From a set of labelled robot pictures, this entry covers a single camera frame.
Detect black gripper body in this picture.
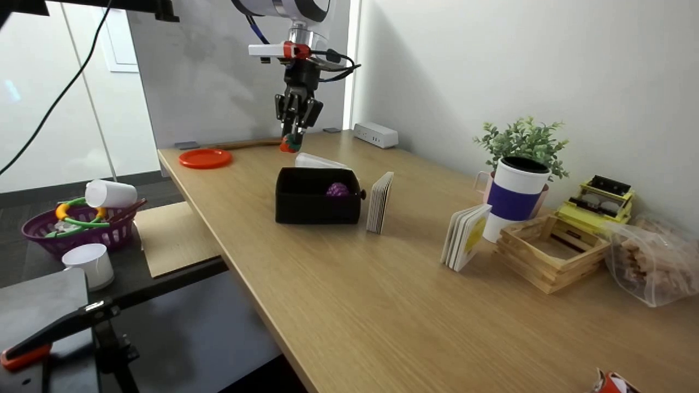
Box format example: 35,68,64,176
281,62,323,102

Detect red toy strawberry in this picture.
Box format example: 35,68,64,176
277,130,302,154

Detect purple toy grapes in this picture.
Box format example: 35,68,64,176
323,181,351,204

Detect black rectangular box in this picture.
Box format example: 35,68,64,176
274,165,365,226

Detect white power strip box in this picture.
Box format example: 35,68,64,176
351,120,403,151

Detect orange plastic plate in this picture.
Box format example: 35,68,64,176
178,147,237,170

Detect brown cardboard sheet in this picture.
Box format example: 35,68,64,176
131,199,226,279

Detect white paper cup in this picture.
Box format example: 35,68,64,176
83,180,139,211

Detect white yellow emoji card stack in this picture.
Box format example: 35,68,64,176
440,204,493,275

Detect black overhead bar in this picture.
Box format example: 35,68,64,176
0,0,181,22

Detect green plant pink pot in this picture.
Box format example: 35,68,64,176
475,116,573,221

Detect white cup blue sleeve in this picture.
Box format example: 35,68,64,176
480,154,552,244

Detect purple plastic basket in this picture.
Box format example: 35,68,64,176
20,197,146,257

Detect white lidded cup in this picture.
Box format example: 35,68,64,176
60,240,118,292

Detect small wooden crate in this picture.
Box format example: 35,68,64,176
497,211,611,296

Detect grey flat sheet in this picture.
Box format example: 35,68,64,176
0,267,92,352

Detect clear plastic snack bag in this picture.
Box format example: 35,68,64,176
606,217,699,311

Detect red candy wrapper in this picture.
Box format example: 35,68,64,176
590,367,643,393

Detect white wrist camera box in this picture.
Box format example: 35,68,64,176
248,41,302,62

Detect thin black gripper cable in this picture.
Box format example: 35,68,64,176
308,46,362,82

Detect green yellow toy ring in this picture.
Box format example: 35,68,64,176
43,195,112,237

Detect thin black hanging cable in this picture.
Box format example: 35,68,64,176
0,0,115,176

